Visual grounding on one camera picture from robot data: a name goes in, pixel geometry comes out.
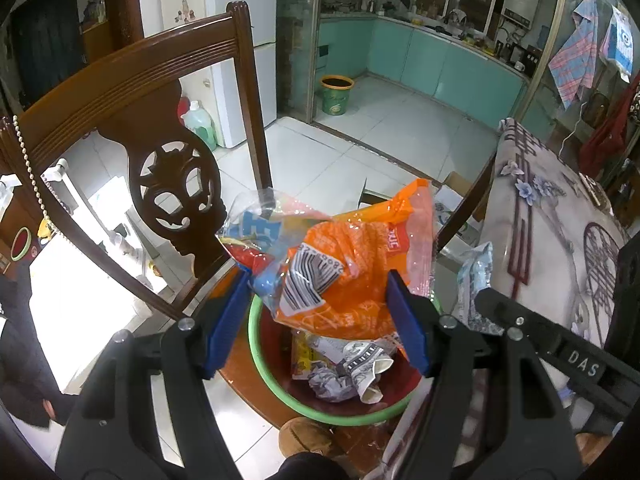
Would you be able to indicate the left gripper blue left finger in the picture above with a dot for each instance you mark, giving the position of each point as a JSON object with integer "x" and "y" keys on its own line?
{"x": 223, "y": 319}

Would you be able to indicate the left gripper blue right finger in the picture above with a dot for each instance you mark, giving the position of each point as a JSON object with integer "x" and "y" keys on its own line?
{"x": 413, "y": 318}

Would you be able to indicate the orange snack wrapper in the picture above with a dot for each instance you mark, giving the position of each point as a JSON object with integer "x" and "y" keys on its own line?
{"x": 334, "y": 282}

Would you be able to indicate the crumpled printed paper trash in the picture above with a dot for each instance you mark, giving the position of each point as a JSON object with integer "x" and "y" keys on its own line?
{"x": 338, "y": 370}

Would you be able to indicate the green yellow trash bin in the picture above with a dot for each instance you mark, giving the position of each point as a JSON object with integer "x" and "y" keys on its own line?
{"x": 335, "y": 94}

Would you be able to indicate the teal kitchen cabinets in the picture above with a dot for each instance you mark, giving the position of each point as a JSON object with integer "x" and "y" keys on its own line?
{"x": 420, "y": 59}

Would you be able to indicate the blue white snack bag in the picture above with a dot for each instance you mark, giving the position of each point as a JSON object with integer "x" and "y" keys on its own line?
{"x": 260, "y": 229}

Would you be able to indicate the dark wooden chair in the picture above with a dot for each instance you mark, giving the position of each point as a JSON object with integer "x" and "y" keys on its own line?
{"x": 130, "y": 97}

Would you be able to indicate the green detergent bottle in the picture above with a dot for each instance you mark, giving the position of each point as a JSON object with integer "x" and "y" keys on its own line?
{"x": 200, "y": 123}

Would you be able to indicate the red hanging garment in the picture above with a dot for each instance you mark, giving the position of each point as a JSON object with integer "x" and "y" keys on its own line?
{"x": 609, "y": 139}

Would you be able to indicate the plaid hanging cloth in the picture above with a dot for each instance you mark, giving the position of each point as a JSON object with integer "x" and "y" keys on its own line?
{"x": 574, "y": 65}

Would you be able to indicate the white refrigerator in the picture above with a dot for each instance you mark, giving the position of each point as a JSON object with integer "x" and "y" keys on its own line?
{"x": 216, "y": 87}

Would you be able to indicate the white water heater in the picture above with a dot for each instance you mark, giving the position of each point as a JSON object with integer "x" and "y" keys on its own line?
{"x": 520, "y": 12}

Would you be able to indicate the blue white hanging bag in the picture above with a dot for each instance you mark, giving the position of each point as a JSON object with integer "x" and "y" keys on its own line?
{"x": 617, "y": 48}

